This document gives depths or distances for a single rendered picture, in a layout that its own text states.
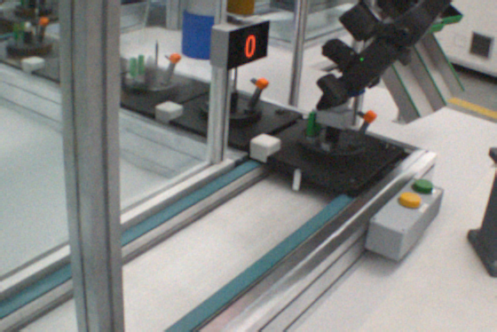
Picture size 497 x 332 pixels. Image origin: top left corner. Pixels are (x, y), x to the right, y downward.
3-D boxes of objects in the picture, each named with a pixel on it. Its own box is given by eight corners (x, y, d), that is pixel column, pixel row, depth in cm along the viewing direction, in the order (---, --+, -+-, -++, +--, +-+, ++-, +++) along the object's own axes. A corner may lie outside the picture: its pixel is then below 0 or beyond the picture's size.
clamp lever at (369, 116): (361, 144, 130) (378, 114, 126) (357, 146, 129) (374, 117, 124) (347, 133, 131) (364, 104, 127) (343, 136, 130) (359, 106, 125)
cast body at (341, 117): (353, 123, 131) (356, 90, 128) (343, 130, 128) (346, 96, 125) (317, 114, 135) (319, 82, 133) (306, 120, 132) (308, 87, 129)
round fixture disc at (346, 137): (374, 147, 135) (376, 138, 135) (345, 170, 125) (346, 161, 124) (318, 128, 142) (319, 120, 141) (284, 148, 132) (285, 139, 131)
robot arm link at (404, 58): (420, 53, 119) (388, 16, 119) (410, 61, 114) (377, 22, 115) (395, 75, 123) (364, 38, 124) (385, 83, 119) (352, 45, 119)
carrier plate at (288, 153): (404, 156, 138) (405, 146, 137) (355, 197, 120) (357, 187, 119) (308, 123, 149) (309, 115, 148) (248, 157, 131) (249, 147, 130)
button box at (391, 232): (438, 214, 126) (445, 187, 123) (398, 262, 110) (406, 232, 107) (407, 202, 129) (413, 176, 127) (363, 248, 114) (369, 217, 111)
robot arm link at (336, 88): (402, 63, 128) (383, 39, 129) (363, 83, 114) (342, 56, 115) (375, 86, 133) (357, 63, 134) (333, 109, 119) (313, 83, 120)
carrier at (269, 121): (303, 122, 150) (308, 70, 145) (242, 155, 132) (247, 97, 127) (218, 95, 162) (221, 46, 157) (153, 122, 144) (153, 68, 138)
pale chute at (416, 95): (434, 113, 152) (447, 105, 149) (406, 125, 144) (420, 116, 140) (378, 12, 156) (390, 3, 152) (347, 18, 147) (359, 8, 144)
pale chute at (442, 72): (452, 98, 164) (465, 90, 160) (428, 108, 155) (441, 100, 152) (400, 5, 167) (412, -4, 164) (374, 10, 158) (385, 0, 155)
